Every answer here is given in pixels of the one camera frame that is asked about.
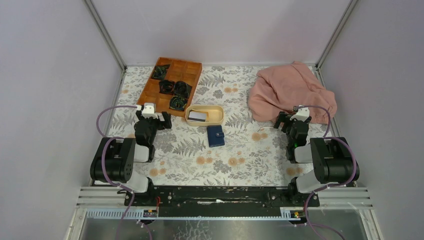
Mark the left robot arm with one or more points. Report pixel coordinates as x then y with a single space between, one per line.
114 159

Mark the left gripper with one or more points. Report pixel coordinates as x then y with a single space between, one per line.
154 120

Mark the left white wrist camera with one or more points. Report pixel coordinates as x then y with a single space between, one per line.
148 110

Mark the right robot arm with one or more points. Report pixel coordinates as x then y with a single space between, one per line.
332 161

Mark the black rolled item middle left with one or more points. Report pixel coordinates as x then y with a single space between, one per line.
166 87

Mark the cream oval tray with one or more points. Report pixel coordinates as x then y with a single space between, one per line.
204 115

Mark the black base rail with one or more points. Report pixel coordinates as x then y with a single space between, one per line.
221 201

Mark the pink cloth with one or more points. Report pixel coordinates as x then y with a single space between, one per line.
281 88

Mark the black rolled item middle right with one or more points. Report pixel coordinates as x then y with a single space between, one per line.
182 89

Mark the grey card in tray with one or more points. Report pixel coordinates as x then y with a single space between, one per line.
197 116

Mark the floral table mat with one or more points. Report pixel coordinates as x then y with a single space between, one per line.
254 153

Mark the wooden compartment tray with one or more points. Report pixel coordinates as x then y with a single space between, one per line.
180 70

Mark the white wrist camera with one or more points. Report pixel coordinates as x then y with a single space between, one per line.
302 113
148 110

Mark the black rolled item bottom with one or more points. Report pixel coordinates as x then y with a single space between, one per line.
178 103

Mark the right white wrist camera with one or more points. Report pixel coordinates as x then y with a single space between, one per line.
302 113

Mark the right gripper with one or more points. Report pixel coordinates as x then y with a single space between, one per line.
289 122

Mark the black rolled item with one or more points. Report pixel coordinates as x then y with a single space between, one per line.
178 103
159 72
182 89
166 87

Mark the blue leather card holder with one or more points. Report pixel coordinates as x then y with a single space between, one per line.
215 136

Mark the black rolled item top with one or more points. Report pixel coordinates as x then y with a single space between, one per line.
159 72

